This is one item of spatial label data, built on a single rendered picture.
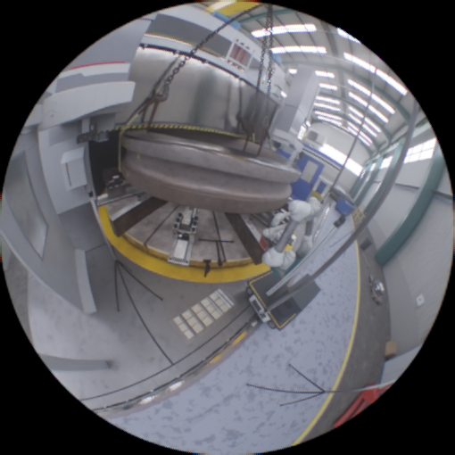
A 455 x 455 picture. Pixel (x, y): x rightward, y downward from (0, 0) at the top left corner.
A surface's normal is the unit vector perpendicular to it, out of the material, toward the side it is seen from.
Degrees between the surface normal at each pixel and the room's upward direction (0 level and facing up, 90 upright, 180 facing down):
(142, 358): 0
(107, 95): 90
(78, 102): 90
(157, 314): 0
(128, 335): 0
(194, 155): 90
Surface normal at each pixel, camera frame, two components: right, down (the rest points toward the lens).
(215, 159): 0.07, 0.67
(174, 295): 0.27, -0.73
